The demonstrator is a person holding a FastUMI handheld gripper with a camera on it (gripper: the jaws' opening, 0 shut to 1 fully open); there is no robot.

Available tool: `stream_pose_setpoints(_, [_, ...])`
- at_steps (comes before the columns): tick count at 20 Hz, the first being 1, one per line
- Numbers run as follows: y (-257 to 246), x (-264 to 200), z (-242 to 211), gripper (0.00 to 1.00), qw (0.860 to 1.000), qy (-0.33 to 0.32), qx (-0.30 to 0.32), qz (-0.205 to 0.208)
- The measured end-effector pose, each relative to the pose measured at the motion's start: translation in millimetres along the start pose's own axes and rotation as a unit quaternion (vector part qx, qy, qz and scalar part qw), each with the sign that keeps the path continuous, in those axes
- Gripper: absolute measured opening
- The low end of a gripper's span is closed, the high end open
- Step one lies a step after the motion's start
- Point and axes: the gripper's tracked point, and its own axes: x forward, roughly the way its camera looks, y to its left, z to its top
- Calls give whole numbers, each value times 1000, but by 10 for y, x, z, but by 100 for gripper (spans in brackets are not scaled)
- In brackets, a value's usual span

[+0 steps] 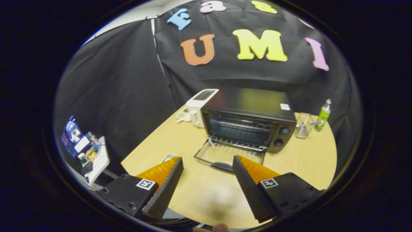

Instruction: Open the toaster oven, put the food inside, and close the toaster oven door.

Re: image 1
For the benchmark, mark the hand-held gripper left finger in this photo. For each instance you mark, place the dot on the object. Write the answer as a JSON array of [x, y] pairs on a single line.
[[164, 193]]

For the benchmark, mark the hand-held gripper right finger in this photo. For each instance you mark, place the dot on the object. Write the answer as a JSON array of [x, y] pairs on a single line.
[[252, 193]]

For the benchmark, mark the black toaster oven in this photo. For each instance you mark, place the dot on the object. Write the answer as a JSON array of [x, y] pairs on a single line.
[[251, 103]]

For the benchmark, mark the white pop-up toaster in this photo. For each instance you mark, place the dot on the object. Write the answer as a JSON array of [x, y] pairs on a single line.
[[196, 112]]

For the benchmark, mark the white rectangular dish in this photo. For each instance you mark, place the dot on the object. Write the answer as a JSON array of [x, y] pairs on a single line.
[[164, 158]]

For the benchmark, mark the clear glass cup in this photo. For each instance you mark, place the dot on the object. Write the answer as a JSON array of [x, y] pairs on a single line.
[[302, 129]]

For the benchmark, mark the green label plastic bottle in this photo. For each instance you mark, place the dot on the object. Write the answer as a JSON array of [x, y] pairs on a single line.
[[323, 117]]

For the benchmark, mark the blue printed packet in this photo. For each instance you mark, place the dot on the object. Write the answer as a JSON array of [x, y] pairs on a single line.
[[73, 132]]

